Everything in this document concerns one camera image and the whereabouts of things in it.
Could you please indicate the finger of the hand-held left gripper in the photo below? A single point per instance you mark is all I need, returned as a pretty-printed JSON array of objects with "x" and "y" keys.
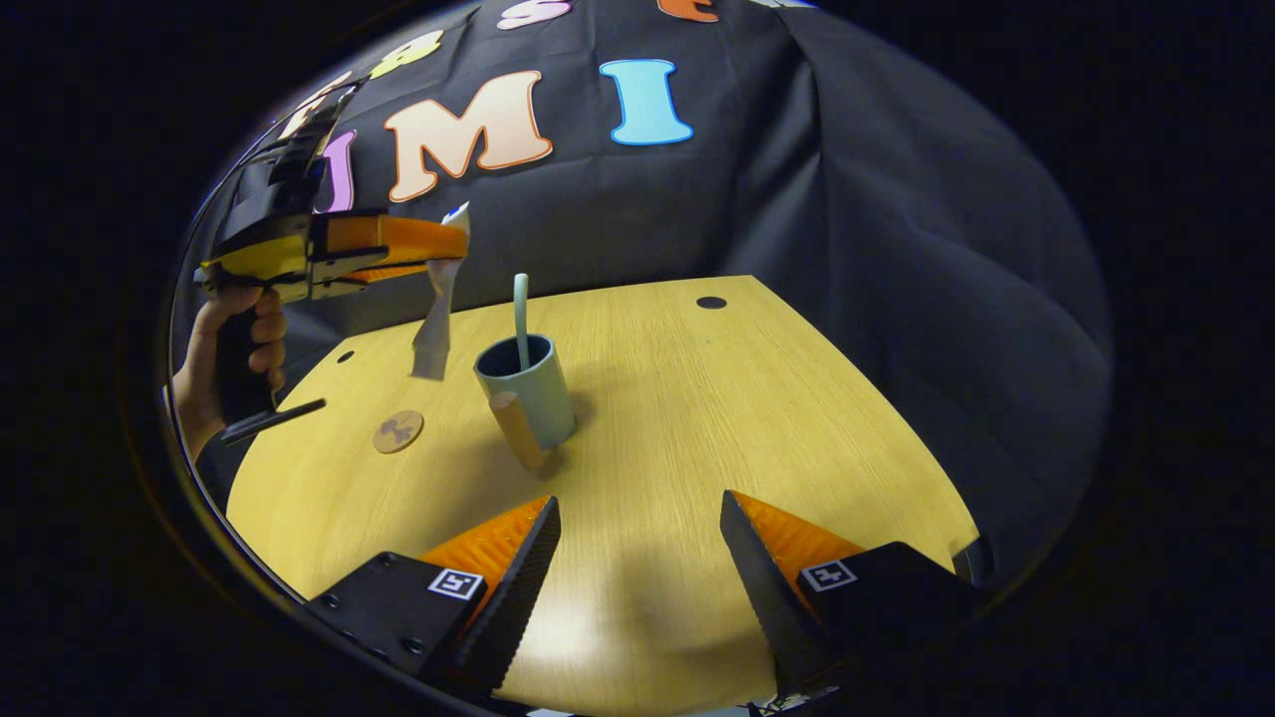
[
  {"x": 383, "y": 274},
  {"x": 408, "y": 239}
]

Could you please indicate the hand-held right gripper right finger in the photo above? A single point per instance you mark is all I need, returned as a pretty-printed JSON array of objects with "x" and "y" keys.
[{"x": 767, "y": 588}]

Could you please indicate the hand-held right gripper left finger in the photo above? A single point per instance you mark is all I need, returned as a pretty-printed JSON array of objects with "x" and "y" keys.
[{"x": 518, "y": 597}]

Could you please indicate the white toothpaste tube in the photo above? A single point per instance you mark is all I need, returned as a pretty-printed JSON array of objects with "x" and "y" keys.
[{"x": 433, "y": 339}]

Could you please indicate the pale green toothbrush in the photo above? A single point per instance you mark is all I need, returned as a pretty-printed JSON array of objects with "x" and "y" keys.
[{"x": 521, "y": 319}]

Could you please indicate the round brown coaster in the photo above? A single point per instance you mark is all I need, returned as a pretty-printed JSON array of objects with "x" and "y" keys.
[{"x": 398, "y": 431}]

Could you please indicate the wooden desktop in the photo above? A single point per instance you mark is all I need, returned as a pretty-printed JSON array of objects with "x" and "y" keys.
[{"x": 697, "y": 418}]

